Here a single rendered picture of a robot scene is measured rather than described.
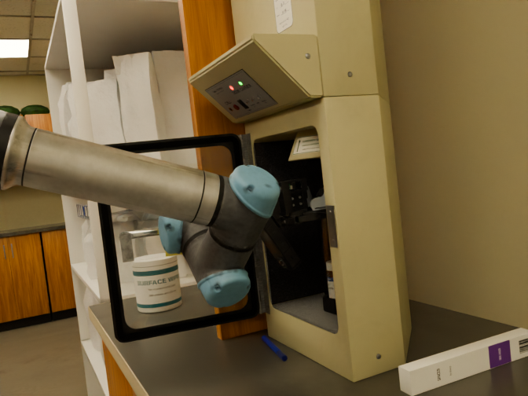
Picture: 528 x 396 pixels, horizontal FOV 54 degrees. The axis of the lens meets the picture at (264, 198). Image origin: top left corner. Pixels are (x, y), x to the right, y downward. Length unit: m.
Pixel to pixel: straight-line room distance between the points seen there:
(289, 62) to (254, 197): 0.24
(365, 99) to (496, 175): 0.39
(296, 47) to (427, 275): 0.73
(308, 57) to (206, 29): 0.40
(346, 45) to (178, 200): 0.39
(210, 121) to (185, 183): 0.47
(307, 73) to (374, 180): 0.21
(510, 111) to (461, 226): 0.28
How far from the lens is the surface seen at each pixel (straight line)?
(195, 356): 1.12
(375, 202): 0.89
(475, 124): 1.19
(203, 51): 1.18
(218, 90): 1.03
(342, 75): 0.87
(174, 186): 0.69
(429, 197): 1.31
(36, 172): 0.68
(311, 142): 0.95
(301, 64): 0.84
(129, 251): 1.06
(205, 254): 0.78
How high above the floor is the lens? 1.30
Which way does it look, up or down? 3 degrees down
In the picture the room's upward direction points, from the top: 6 degrees counter-clockwise
